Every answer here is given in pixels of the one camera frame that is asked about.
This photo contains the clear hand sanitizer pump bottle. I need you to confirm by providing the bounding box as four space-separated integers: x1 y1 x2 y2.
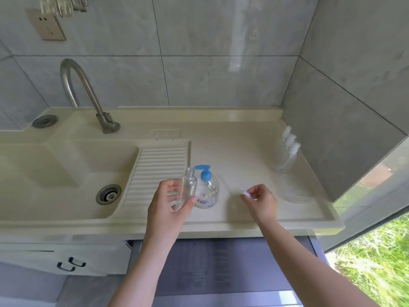
193 165 220 209

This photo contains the person's right forearm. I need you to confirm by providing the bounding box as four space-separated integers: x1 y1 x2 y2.
257 217 381 307

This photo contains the person's right hand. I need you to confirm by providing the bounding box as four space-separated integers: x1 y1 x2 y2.
240 184 279 226

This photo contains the white cabinet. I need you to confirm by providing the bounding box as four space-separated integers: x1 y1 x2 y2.
0 243 132 277

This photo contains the person's left hand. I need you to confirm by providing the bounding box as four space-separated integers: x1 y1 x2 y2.
145 179 198 244

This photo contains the small clear bottle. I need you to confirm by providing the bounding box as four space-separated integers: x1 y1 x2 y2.
277 153 296 175
276 145 292 167
172 167 198 215
274 136 288 159

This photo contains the cream sink with washboard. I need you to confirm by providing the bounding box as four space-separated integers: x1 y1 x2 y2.
0 107 346 243

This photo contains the beige wall socket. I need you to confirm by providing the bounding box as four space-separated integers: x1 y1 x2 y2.
25 9 67 41

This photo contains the steel sink drain strainer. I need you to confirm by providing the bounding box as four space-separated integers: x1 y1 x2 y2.
95 184 122 206

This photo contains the grey washing machine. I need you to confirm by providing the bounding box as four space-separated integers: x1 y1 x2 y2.
126 235 330 307

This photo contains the curved steel faucet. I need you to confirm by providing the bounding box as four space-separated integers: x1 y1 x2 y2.
60 58 121 134

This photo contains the round steel hole cover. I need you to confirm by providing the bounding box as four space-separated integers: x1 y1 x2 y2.
32 114 58 129

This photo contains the person's left forearm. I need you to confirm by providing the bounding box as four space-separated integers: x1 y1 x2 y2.
107 235 178 307

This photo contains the glass window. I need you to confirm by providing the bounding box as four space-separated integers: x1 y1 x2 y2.
319 136 409 307

